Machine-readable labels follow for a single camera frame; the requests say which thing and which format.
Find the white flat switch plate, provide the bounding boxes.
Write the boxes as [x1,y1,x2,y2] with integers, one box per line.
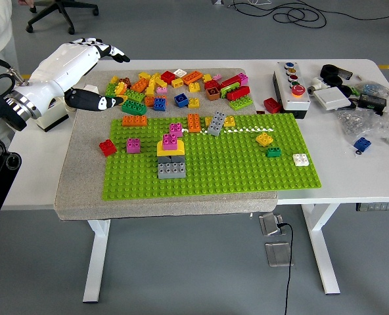
[312,85,352,112]

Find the white red-green switch box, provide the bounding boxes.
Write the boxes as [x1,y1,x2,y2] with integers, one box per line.
[35,97,71,133]

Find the push-button control box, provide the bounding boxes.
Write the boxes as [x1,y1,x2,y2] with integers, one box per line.
[272,60,311,119]

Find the brown hollow brick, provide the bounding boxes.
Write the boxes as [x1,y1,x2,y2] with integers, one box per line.
[205,86,221,102]

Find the black office chair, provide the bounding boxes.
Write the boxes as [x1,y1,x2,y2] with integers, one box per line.
[26,0,100,35]

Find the blue hollow brick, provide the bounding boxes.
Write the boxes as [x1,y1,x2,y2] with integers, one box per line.
[173,93,191,109]

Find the long yellow brick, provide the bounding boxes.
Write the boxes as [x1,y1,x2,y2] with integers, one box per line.
[145,77,158,97]

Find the grey two-by-four brick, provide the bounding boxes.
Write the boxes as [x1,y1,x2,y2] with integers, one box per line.
[157,161,187,180]
[207,110,227,137]

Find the long lime brick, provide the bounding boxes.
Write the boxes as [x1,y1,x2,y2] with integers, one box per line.
[219,83,242,100]

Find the lime two-by-four brick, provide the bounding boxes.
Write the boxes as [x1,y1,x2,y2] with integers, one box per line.
[124,89,147,103]
[228,97,254,112]

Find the white two-by-two brick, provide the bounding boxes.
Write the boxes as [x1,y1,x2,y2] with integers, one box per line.
[292,153,311,167]

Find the dark green two-by-four brick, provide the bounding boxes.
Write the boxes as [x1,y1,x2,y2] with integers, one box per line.
[120,99,149,116]

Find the black adapter box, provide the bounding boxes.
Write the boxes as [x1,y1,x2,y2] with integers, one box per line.
[357,93,388,116]

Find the red two-by-two brick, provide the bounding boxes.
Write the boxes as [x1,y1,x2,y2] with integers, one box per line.
[99,139,118,157]
[160,70,177,85]

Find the white plug fitting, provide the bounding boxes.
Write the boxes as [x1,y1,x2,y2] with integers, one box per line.
[306,76,331,96]

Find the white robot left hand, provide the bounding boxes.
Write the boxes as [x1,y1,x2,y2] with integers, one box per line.
[23,37,131,121]

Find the table height control panel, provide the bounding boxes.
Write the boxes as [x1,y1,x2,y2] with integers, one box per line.
[355,201,389,212]

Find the white table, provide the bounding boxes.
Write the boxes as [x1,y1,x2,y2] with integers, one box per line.
[2,58,389,305]

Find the metal floor plate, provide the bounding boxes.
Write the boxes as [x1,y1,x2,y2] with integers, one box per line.
[264,241,294,268]

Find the dark grey sloped brick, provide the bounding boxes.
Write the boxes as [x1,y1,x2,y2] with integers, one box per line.
[157,154,186,164]

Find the long red brick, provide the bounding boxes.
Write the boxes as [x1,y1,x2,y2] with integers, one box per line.
[219,74,243,89]

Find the clear bags of screws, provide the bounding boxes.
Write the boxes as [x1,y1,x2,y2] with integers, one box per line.
[335,105,389,149]

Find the orange two-by-four brick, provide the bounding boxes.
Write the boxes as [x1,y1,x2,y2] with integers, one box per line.
[187,113,202,133]
[181,70,204,86]
[122,115,149,128]
[130,77,150,93]

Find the metal floor socket box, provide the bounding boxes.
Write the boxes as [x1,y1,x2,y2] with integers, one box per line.
[259,212,285,237]

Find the grey-brown mat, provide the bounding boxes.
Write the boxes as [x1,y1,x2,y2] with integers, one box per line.
[53,68,279,221]

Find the green studded baseplate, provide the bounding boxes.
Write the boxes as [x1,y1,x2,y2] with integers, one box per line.
[101,112,323,201]

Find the red two-by-four brick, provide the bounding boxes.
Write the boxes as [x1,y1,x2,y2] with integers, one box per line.
[225,85,251,102]

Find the black power cable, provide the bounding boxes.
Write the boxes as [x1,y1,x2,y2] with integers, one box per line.
[276,222,296,315]

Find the yellow arch brick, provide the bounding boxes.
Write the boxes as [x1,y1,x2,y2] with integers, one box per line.
[156,139,186,158]

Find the black floor cables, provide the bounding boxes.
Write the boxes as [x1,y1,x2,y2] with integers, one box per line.
[232,0,389,29]

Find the clear bag with blue cable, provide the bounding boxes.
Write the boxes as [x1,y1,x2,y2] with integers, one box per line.
[354,81,389,100]

